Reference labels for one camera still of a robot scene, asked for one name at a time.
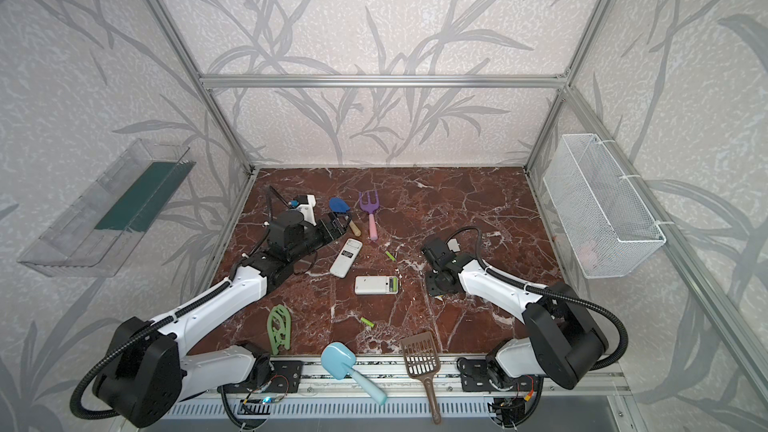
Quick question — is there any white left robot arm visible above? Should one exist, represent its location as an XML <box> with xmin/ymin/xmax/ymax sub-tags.
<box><xmin>70</xmin><ymin>209</ymin><xmax>349</xmax><ymax>428</ymax></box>

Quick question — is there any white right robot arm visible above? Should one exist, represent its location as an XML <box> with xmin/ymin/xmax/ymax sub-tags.
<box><xmin>421</xmin><ymin>226</ymin><xmax>629</xmax><ymax>390</ymax></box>

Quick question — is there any blue toy shovel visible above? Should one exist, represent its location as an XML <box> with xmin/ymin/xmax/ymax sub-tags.
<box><xmin>329</xmin><ymin>197</ymin><xmax>362</xmax><ymax>237</ymax></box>

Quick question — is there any brown litter scoop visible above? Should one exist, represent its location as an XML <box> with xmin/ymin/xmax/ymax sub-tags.
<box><xmin>400</xmin><ymin>331</ymin><xmax>442</xmax><ymax>425</ymax></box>

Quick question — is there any green plastic slotted tool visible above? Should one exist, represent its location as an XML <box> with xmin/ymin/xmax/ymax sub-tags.
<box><xmin>267</xmin><ymin>305</ymin><xmax>292</xmax><ymax>355</ymax></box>

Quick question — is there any purple toy rake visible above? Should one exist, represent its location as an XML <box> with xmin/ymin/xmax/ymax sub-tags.
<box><xmin>359</xmin><ymin>189</ymin><xmax>380</xmax><ymax>241</ymax></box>

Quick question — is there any light blue plastic scoop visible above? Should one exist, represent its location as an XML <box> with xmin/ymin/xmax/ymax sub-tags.
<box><xmin>321</xmin><ymin>342</ymin><xmax>388</xmax><ymax>405</ymax></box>

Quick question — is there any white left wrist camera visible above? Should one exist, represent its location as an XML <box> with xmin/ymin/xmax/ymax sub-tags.
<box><xmin>289</xmin><ymin>194</ymin><xmax>316</xmax><ymax>226</ymax></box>

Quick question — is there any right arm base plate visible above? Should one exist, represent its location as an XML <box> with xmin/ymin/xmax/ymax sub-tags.
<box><xmin>456</xmin><ymin>357</ymin><xmax>534</xmax><ymax>393</ymax></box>

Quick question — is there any aluminium front rail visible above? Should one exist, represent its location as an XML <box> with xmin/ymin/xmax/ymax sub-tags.
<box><xmin>128</xmin><ymin>353</ymin><xmax>631</xmax><ymax>400</ymax></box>

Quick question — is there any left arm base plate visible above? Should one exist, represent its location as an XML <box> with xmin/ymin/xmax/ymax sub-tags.
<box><xmin>224</xmin><ymin>360</ymin><xmax>304</xmax><ymax>395</ymax></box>

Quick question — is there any white wire mesh basket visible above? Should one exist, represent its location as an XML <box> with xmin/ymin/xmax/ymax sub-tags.
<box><xmin>543</xmin><ymin>133</ymin><xmax>666</xmax><ymax>279</ymax></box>

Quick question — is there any clear plastic wall shelf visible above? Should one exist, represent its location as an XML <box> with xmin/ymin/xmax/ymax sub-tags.
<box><xmin>18</xmin><ymin>139</ymin><xmax>196</xmax><ymax>278</ymax></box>

